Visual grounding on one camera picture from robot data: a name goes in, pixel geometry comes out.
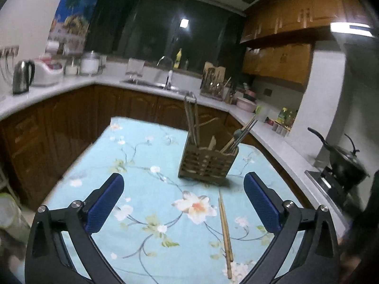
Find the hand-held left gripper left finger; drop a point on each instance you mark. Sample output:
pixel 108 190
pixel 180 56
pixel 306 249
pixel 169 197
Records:
pixel 103 204

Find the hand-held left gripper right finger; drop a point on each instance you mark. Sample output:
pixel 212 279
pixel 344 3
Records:
pixel 263 204

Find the wooden chopstick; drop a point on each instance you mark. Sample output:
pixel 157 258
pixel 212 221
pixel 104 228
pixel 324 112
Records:
pixel 244 133
pixel 225 222
pixel 226 242

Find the wooden utensil holder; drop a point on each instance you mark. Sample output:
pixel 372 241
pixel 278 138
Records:
pixel 204 165

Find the utensils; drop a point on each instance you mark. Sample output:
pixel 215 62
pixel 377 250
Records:
pixel 239 134

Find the metal fork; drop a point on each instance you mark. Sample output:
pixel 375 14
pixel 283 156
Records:
pixel 188 118

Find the gas stove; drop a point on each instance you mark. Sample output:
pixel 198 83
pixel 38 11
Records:
pixel 328 189

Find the floral light-blue tablecloth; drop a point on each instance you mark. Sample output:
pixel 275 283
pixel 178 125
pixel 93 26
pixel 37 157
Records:
pixel 148 153

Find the dark green spoon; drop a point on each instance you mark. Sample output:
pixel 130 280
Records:
pixel 237 134

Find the row of spice jars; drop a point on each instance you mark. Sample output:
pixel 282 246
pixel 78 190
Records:
pixel 279 129

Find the red small container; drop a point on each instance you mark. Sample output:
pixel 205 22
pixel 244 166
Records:
pixel 269 121

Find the wooden base cabinets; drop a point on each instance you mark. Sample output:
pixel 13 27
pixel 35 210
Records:
pixel 59 130

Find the yellow cooking oil bottle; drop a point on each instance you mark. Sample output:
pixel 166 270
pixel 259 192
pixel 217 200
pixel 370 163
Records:
pixel 283 117

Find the amber cooking oil bottle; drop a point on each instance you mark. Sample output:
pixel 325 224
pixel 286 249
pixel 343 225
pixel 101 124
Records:
pixel 293 117

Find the black wok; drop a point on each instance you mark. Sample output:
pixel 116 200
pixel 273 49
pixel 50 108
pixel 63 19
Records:
pixel 346 165

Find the pale plastic bin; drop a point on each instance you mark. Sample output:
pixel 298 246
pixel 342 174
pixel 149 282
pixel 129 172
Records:
pixel 11 216

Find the pink basin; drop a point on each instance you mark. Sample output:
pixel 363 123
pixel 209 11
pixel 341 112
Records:
pixel 245 105

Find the pink lidded bowl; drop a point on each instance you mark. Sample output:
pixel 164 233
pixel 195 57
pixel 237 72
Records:
pixel 250 95

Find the wooden knife block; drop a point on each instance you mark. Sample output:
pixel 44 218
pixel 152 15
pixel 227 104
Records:
pixel 229 96

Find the knife block rack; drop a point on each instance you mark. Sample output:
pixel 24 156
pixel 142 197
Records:
pixel 211 87

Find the stainless steel sink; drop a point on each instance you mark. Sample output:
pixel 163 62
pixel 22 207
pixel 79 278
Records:
pixel 148 83

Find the white lidded pot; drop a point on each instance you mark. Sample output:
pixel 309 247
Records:
pixel 89 65

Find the pale dish cloth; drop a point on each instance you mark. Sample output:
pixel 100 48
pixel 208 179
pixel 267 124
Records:
pixel 135 68

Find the glass jar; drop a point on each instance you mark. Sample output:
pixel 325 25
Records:
pixel 72 67

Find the chrome kitchen faucet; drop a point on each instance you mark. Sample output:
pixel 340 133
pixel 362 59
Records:
pixel 168 77

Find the white red rice cooker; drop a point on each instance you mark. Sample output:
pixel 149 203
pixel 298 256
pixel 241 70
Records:
pixel 47 72

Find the steel electric kettle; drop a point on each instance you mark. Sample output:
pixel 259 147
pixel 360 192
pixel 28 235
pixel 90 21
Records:
pixel 23 78

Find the grey bottle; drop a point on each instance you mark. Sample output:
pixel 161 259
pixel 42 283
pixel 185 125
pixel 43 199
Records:
pixel 186 65

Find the yellow dish soap bottle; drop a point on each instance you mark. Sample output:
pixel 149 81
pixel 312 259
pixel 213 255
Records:
pixel 178 60

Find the paper towel roll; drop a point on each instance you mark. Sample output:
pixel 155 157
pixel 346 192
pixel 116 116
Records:
pixel 54 48

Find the dark sliding window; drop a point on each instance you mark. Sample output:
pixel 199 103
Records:
pixel 148 29

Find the wooden upper cabinets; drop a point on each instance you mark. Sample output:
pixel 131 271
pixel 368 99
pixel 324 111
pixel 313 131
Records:
pixel 296 14

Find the range hood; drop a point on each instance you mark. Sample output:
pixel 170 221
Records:
pixel 352 29

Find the wall switch plate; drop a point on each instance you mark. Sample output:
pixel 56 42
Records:
pixel 268 92

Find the wall power outlets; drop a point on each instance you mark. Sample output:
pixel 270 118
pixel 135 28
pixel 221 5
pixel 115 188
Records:
pixel 9 51

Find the tropical wall poster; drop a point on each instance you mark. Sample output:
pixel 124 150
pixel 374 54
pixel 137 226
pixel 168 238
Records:
pixel 74 14

